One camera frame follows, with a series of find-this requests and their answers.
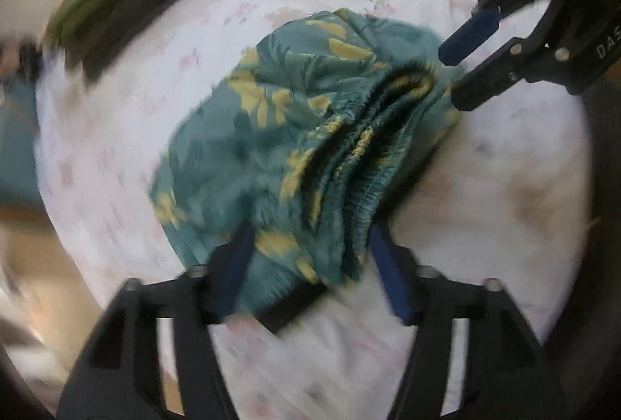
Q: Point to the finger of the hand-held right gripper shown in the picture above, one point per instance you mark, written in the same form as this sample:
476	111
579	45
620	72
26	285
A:
485	83
473	32

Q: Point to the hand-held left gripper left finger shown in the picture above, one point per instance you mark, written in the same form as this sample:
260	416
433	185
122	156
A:
236	265

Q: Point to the dark folded cloth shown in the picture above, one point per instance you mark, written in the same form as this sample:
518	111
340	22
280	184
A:
133	19

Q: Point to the teal floral pants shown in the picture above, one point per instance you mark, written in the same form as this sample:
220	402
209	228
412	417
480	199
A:
310	143

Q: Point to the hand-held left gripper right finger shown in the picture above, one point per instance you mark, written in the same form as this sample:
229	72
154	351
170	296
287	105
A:
388	272

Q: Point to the teal cloth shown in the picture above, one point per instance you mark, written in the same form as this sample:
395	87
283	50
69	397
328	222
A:
17	143

